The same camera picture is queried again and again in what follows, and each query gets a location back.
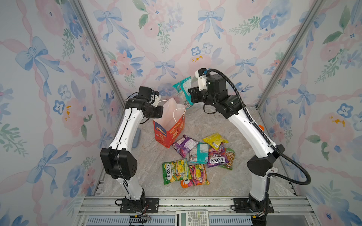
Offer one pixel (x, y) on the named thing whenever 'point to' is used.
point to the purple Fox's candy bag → (217, 157)
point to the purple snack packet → (184, 145)
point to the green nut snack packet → (230, 153)
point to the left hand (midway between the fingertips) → (162, 112)
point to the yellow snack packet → (216, 140)
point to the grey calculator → (192, 218)
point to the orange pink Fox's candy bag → (197, 176)
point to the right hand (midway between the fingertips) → (188, 88)
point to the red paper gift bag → (167, 128)
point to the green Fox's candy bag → (175, 171)
